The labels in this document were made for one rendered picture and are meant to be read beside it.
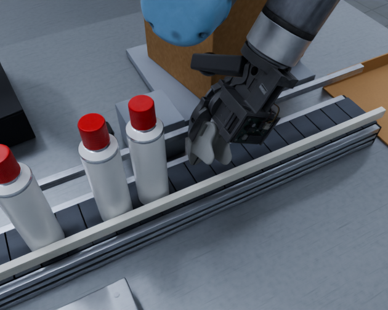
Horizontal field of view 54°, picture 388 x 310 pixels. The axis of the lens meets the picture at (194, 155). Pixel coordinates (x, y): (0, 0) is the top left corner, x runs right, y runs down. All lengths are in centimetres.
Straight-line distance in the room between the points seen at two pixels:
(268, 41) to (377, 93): 52
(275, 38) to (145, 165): 24
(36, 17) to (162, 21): 89
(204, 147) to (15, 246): 32
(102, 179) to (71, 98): 43
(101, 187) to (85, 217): 12
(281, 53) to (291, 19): 4
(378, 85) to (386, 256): 44
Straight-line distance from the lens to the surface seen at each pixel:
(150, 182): 56
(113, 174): 51
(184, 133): 61
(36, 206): 52
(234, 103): 51
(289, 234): 67
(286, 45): 49
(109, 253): 62
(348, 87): 97
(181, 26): 37
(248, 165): 63
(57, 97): 93
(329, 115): 81
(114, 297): 57
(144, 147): 50
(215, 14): 36
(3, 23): 125
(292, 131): 75
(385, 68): 106
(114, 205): 56
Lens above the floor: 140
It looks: 49 degrees down
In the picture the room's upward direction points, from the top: straight up
